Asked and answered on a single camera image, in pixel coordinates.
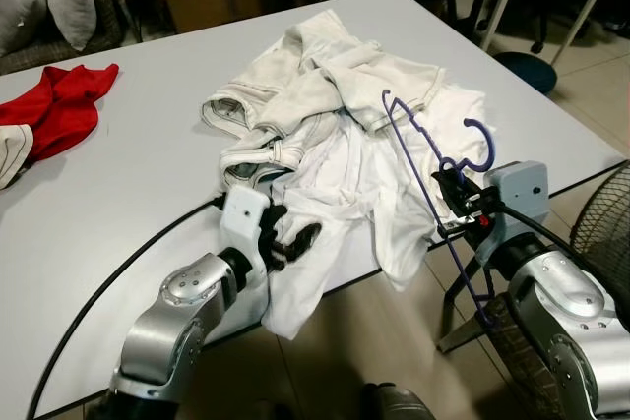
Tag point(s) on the blue round stool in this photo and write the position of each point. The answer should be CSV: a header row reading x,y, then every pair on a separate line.
x,y
525,74

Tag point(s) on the purple plastic hanger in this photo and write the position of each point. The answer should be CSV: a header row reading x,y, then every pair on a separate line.
x,y
488,143

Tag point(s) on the white cap with dark trim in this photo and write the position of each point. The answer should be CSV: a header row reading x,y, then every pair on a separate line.
x,y
12,154

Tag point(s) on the cream trousers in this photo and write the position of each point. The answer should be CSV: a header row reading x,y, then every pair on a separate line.
x,y
315,76

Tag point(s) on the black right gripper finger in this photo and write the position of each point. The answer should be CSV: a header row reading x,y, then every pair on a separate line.
x,y
451,182
458,231

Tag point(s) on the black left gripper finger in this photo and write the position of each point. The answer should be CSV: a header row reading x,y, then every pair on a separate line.
x,y
280,218
303,239

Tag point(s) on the plain red cloth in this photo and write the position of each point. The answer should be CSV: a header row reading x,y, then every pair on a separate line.
x,y
59,105

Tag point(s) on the dark grey pillow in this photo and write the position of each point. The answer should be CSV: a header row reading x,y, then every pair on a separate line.
x,y
22,7

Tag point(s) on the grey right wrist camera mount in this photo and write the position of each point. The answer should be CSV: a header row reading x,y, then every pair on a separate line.
x,y
517,194

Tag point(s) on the white T-shirt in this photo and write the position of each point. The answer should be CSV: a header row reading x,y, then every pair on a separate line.
x,y
345,194

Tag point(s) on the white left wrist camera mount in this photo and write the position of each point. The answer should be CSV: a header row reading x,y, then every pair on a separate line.
x,y
241,213

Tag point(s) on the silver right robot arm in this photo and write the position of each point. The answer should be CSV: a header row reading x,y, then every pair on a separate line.
x,y
571,302

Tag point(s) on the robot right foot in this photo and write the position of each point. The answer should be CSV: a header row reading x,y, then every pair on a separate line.
x,y
399,402

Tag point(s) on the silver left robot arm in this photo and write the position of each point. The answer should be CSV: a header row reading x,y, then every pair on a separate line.
x,y
177,322

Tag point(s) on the grey metal table leg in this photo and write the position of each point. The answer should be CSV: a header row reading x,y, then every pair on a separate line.
x,y
461,312

